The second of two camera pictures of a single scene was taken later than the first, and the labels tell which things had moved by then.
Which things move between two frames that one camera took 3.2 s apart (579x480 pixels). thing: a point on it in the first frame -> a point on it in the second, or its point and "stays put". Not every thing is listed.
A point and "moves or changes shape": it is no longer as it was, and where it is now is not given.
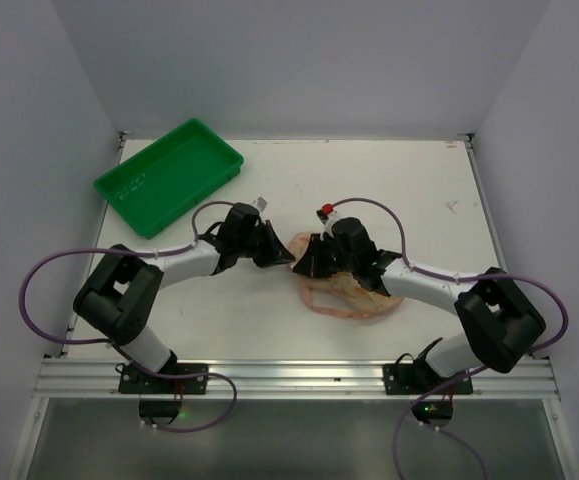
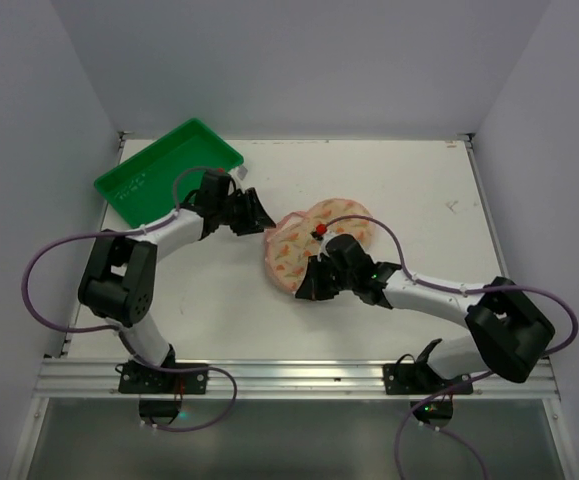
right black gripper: x=322 y=255 -> x=326 y=273
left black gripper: x=264 y=242 -> x=242 y=213
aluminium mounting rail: x=92 y=379 stays put
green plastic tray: x=157 y=185 stays put
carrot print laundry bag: x=339 y=295 moves or changes shape
